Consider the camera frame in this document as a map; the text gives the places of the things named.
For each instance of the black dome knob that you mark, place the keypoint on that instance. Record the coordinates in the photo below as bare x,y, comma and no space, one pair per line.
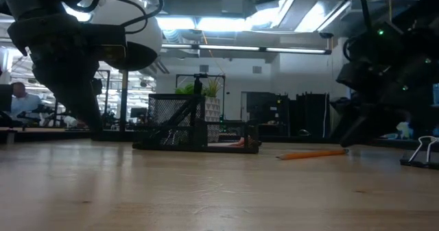
304,133

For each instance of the black binder clip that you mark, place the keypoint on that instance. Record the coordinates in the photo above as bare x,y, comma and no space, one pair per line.
418,160
171,136

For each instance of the black storage cabinets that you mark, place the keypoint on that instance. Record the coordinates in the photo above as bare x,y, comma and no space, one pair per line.
308,114

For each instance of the orange pencil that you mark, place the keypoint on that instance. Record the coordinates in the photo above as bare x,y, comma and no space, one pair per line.
312,154

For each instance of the succulent in triangle-pattern pot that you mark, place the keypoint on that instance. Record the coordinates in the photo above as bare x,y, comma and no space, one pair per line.
212,109

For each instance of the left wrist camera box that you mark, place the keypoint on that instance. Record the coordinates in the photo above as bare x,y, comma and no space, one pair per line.
103,42

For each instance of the black aluminium table frame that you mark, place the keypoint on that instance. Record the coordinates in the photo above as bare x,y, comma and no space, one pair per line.
34,135

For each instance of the black mesh desk organizer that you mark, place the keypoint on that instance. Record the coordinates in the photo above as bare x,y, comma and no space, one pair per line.
161,107

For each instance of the dark computer monitor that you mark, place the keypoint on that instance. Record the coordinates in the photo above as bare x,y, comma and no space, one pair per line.
5,97

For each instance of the long ceiling light fixture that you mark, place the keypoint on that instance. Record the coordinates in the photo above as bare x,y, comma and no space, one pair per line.
240,48

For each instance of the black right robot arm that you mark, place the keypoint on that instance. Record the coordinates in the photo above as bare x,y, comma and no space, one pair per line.
422,18

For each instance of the person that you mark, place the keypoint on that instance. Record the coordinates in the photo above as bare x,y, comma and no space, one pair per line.
24,102

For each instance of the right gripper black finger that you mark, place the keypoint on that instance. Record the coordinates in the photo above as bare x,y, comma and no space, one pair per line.
358,130
391,123

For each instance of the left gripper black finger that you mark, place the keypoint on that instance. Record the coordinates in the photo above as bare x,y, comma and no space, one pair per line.
92,104
73,100

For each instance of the white globe table lamp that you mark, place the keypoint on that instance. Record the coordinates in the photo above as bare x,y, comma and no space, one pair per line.
147,35

